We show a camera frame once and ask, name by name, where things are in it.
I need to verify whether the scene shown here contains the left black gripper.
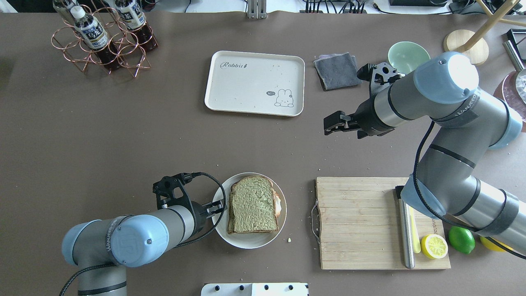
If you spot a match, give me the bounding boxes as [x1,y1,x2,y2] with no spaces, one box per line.
[152,172,225,235]

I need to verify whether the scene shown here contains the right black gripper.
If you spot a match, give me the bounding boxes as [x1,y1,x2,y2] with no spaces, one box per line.
[323,62,404,139]

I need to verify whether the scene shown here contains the white round plate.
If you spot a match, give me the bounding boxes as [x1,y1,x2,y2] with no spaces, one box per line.
[212,172,287,249]

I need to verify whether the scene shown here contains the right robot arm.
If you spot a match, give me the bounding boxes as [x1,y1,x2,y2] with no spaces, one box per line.
[323,52,526,259]

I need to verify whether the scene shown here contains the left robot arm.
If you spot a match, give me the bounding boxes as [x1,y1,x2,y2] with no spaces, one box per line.
[60,172,227,296]

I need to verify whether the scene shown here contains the cream rabbit tray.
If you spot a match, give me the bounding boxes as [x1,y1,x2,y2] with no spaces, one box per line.
[204,51,305,117]

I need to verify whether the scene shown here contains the grey folded cloth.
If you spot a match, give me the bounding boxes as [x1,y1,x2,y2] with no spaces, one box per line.
[314,52,362,91]

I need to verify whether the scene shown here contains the fried egg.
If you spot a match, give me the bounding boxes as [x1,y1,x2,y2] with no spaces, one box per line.
[273,192,282,218]

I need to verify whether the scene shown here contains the mint green bowl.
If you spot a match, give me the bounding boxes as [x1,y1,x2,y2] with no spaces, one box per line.
[388,41,431,74]

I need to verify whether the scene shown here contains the wooden cutting board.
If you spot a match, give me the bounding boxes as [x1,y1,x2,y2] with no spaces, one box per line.
[311,177,451,271]

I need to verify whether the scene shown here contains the steel muddler tool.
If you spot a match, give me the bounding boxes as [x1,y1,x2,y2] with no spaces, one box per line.
[395,185,415,270]

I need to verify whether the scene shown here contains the wooden mug tree stand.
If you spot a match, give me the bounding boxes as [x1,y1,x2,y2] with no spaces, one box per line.
[442,0,525,66]

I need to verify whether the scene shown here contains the half lemon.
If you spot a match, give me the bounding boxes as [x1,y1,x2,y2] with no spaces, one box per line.
[421,234,448,260]

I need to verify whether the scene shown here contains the green lime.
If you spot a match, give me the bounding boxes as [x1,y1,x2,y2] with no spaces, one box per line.
[448,226,475,254]

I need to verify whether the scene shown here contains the pink bowl with ice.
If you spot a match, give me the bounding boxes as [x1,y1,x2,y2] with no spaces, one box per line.
[493,71,526,133]

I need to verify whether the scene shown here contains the metal ice scoop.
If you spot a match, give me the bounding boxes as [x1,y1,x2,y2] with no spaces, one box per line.
[503,40,526,103]

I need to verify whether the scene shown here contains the yellow lemon lower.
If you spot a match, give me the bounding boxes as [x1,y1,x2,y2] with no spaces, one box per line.
[480,236,513,252]

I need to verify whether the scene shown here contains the tea bottle two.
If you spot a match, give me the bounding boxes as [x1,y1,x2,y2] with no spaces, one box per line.
[115,0,146,30]

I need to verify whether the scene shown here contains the tea bottle one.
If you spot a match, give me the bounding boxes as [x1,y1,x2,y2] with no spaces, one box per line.
[70,6,109,50]

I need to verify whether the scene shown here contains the tea bottle three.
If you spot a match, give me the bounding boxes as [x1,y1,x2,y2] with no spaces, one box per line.
[52,0,78,25]

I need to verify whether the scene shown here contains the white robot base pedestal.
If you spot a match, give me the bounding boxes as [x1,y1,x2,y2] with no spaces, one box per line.
[201,282,309,296]

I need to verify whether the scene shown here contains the copper wire bottle rack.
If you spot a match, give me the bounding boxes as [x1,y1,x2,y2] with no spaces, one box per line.
[51,0,158,77]

